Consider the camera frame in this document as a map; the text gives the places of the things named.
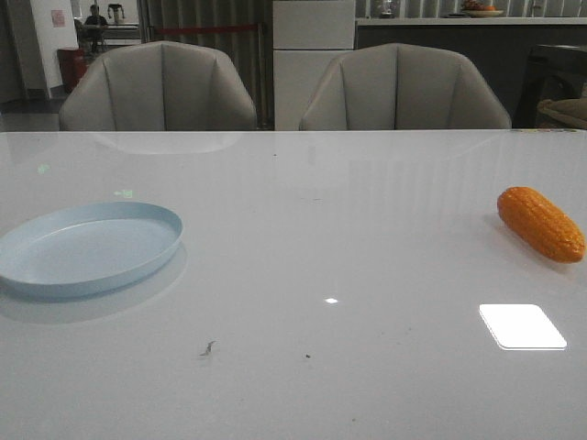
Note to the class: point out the red trash bin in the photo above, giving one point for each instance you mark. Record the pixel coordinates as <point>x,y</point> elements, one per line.
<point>72,65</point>

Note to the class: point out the seated person in black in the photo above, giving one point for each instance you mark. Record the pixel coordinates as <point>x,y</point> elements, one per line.
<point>94,26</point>

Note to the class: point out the dark wooden chair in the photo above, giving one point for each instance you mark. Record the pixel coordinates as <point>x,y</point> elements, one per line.
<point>554,72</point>

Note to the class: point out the dark grey counter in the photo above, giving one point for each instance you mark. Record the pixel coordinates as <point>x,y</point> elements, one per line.
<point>498,46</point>

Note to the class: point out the red barrier belt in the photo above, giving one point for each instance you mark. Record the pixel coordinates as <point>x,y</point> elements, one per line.
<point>204,30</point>

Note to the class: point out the orange plastic corn cob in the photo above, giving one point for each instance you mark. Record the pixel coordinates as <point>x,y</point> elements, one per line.
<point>541,224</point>

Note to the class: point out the fruit bowl on counter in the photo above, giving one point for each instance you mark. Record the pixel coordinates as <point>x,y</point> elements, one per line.
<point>474,8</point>

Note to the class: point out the light blue round plate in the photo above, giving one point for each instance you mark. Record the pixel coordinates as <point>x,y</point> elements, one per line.
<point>86,250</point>

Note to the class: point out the right grey upholstered chair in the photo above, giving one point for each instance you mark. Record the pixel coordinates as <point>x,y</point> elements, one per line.
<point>403,87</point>

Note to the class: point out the grey upholstered chair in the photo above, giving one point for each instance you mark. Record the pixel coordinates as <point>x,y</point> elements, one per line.
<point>403,87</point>
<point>160,86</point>

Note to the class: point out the left grey upholstered chair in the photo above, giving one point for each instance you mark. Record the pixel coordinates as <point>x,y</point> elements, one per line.
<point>160,86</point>

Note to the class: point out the white cabinet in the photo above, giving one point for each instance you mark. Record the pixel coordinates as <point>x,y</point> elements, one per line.
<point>306,36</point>

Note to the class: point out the beige seat cushion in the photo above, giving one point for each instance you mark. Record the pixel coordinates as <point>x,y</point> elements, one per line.
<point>568,112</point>

